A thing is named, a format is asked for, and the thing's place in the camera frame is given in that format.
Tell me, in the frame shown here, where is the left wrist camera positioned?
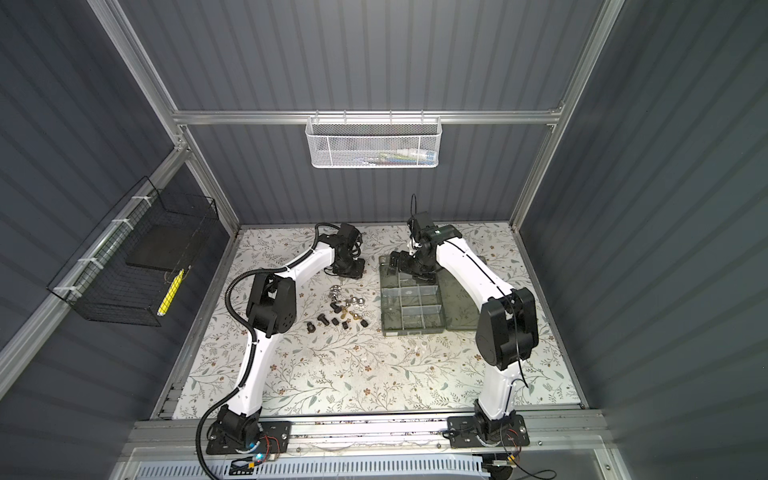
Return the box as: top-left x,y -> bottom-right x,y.
336,223 -> 362,245

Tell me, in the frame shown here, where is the black wire basket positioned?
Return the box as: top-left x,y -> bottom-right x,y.
48,179 -> 219,327

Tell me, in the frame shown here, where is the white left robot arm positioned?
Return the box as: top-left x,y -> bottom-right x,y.
211,222 -> 365,448

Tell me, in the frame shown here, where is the black corrugated cable hose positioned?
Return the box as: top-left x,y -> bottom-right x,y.
194,266 -> 271,480

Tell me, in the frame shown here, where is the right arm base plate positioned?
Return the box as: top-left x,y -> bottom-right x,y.
441,412 -> 530,449

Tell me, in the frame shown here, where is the translucent green organizer box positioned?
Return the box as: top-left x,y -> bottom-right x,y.
378,255 -> 479,336

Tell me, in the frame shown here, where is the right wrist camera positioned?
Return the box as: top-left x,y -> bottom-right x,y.
407,212 -> 462,246

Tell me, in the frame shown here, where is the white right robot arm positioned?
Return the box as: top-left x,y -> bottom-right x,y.
388,237 -> 539,421

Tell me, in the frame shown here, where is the white wire mesh basket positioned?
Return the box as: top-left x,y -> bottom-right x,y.
305,118 -> 443,169

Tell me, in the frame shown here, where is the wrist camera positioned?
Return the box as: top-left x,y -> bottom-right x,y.
336,223 -> 362,245
407,212 -> 462,246

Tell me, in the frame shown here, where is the yellow marker pen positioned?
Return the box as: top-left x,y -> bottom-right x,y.
156,269 -> 186,317

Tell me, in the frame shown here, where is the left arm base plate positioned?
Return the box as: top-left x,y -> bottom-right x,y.
203,421 -> 293,455

